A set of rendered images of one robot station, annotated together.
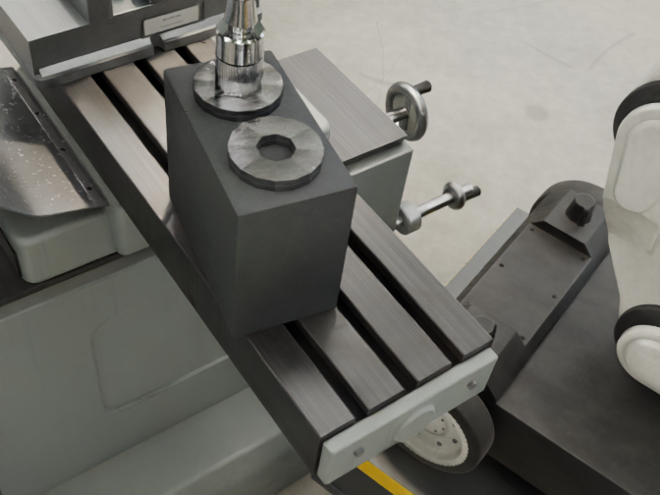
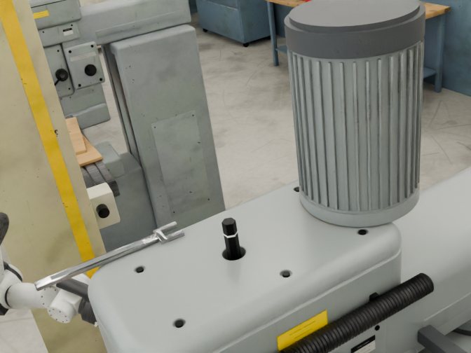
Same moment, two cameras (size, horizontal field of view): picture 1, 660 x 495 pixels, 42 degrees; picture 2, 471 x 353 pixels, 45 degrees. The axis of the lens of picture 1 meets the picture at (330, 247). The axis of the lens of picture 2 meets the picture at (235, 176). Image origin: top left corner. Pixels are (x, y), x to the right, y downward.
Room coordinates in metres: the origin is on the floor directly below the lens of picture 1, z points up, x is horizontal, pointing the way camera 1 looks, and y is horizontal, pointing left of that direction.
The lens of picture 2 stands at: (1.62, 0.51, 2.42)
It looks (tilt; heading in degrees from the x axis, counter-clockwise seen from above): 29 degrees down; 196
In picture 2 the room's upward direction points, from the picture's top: 9 degrees counter-clockwise
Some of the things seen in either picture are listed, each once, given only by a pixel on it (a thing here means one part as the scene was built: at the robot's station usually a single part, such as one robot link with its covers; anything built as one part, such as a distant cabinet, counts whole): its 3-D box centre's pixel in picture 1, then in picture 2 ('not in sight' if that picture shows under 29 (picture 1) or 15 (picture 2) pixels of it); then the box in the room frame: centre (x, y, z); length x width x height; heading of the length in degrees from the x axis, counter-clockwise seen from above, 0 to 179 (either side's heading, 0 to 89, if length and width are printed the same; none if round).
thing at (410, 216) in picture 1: (438, 202); not in sight; (1.20, -0.19, 0.50); 0.22 x 0.06 x 0.06; 132
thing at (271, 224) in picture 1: (252, 187); not in sight; (0.64, 0.09, 1.02); 0.22 x 0.12 x 0.20; 31
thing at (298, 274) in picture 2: not in sight; (248, 287); (0.94, 0.31, 1.81); 0.47 x 0.26 x 0.16; 132
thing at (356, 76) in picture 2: not in sight; (355, 109); (0.78, 0.48, 2.05); 0.20 x 0.20 x 0.32
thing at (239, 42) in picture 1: (240, 31); not in sight; (0.68, 0.12, 1.18); 0.05 x 0.05 x 0.01
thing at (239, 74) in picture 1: (239, 60); not in sight; (0.68, 0.12, 1.14); 0.05 x 0.05 x 0.06
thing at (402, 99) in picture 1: (391, 117); not in sight; (1.28, -0.08, 0.62); 0.16 x 0.12 x 0.12; 132
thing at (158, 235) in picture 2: not in sight; (111, 255); (0.97, 0.10, 1.89); 0.24 x 0.04 x 0.01; 130
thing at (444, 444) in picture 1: (431, 415); not in sight; (0.72, -0.20, 0.50); 0.20 x 0.05 x 0.20; 59
